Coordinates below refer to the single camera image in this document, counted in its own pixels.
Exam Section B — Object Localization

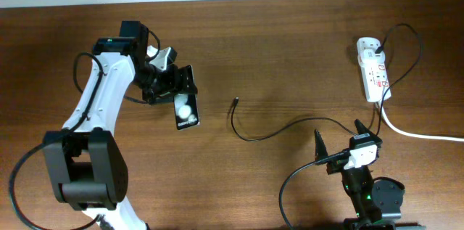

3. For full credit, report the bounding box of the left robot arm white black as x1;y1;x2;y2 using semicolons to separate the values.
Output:
43;21;200;229

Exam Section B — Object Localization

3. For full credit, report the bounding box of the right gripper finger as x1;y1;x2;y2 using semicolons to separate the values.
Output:
314;129;328;165
354;119;381;143

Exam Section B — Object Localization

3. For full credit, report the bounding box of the white USB plug adapter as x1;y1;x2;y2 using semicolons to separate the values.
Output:
356;37;385;67

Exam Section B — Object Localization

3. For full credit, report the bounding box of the white power strip cord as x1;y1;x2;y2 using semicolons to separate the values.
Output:
378;101;464;143

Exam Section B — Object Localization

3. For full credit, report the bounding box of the black smartphone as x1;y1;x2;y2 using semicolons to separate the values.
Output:
173;94;200;131

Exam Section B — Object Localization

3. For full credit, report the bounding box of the white power strip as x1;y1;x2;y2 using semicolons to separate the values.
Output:
356;37;392;103

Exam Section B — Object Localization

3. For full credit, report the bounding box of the thin black charger cable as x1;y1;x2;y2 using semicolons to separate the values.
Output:
230;23;424;143

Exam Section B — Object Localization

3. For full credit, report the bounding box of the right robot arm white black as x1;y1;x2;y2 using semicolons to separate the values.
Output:
314;120;405;229

